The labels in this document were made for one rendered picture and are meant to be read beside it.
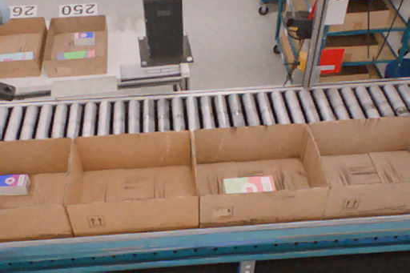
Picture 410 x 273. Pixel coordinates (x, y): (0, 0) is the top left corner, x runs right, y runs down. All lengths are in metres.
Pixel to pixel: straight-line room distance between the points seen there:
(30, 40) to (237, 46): 1.77
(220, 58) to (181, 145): 2.19
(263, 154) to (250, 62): 2.08
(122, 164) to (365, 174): 0.85
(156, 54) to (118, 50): 0.22
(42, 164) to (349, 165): 1.07
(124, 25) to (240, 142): 1.29
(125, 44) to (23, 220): 1.34
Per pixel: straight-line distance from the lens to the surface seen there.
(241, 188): 1.63
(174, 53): 2.51
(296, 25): 2.23
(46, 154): 1.78
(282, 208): 1.58
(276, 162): 1.81
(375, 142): 1.90
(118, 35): 2.74
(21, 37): 2.83
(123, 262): 1.67
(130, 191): 1.73
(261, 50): 3.96
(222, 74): 3.70
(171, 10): 2.39
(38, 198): 1.77
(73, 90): 2.40
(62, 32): 2.81
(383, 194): 1.64
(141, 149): 1.73
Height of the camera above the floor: 2.19
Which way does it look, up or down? 46 degrees down
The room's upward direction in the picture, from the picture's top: 1 degrees counter-clockwise
